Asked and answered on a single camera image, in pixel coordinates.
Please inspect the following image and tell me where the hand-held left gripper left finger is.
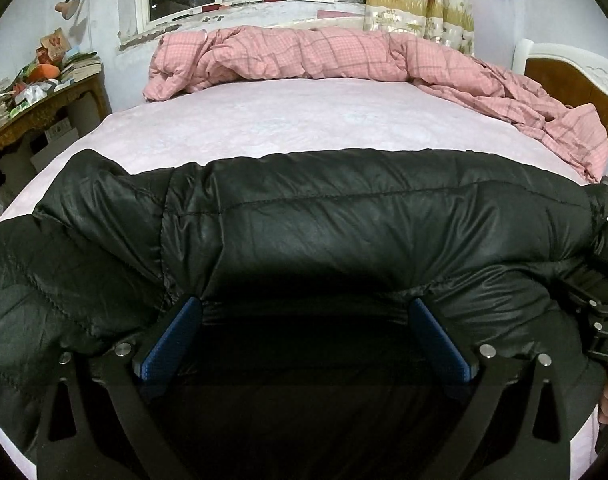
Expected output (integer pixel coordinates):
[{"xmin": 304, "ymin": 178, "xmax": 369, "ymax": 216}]
[{"xmin": 34, "ymin": 296, "xmax": 203, "ymax": 480}]

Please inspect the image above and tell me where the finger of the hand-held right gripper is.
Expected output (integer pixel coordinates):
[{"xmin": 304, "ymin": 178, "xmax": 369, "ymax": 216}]
[{"xmin": 551, "ymin": 271, "xmax": 604, "ymax": 312}]

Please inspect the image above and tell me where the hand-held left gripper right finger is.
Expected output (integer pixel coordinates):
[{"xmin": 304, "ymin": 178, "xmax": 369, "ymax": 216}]
[{"xmin": 408, "ymin": 298, "xmax": 576, "ymax": 480}]

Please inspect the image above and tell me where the black down jacket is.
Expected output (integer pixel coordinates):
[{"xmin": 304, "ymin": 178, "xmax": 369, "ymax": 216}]
[{"xmin": 0, "ymin": 147, "xmax": 608, "ymax": 480}]

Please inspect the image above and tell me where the cardboard box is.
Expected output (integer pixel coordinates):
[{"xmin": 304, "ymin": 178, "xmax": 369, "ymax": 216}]
[{"xmin": 29, "ymin": 115, "xmax": 83, "ymax": 172}]

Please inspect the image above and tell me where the bed with pink sheet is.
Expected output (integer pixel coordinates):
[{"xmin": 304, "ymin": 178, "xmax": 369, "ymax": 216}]
[{"xmin": 0, "ymin": 77, "xmax": 608, "ymax": 480}]

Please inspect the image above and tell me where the carved wooden side table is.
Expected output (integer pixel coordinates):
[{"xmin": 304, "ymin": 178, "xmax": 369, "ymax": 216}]
[{"xmin": 0, "ymin": 72, "xmax": 112, "ymax": 231}]

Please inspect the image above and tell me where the white plastic bag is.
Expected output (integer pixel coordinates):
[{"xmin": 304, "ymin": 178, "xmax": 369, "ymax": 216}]
[{"xmin": 21, "ymin": 84, "xmax": 50, "ymax": 106}]

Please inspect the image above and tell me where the stack of books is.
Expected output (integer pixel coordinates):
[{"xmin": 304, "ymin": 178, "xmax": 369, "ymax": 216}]
[{"xmin": 59, "ymin": 50, "xmax": 103, "ymax": 84}]

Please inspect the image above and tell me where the orange packet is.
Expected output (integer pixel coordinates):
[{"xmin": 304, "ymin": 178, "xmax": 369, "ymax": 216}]
[{"xmin": 26, "ymin": 62, "xmax": 63, "ymax": 84}]

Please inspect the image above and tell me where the pink plaid quilt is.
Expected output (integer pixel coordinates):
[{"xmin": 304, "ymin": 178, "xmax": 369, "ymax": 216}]
[{"xmin": 143, "ymin": 25, "xmax": 608, "ymax": 183}]

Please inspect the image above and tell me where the brown paper bag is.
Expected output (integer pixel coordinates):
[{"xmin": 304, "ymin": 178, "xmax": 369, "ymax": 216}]
[{"xmin": 38, "ymin": 27, "xmax": 70, "ymax": 63}]

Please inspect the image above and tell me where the patterned curtain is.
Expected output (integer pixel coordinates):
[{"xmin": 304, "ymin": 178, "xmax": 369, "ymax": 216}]
[{"xmin": 363, "ymin": 0, "xmax": 477, "ymax": 56}]

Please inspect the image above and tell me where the wooden headboard with white frame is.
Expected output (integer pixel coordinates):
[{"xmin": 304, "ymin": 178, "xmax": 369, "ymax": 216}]
[{"xmin": 513, "ymin": 39, "xmax": 608, "ymax": 166}]

